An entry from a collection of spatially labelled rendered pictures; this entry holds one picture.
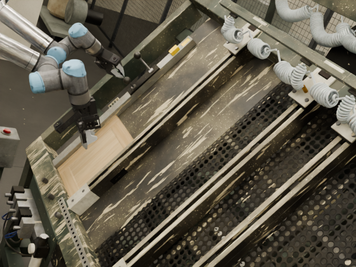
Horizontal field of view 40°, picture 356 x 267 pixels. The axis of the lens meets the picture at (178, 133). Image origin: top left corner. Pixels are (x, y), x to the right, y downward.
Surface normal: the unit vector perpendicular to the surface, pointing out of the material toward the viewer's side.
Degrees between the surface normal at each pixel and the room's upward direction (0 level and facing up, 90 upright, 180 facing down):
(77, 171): 59
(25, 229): 90
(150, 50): 90
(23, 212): 0
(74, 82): 96
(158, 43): 90
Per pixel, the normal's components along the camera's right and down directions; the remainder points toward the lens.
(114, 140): -0.52, -0.54
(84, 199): 0.43, 0.51
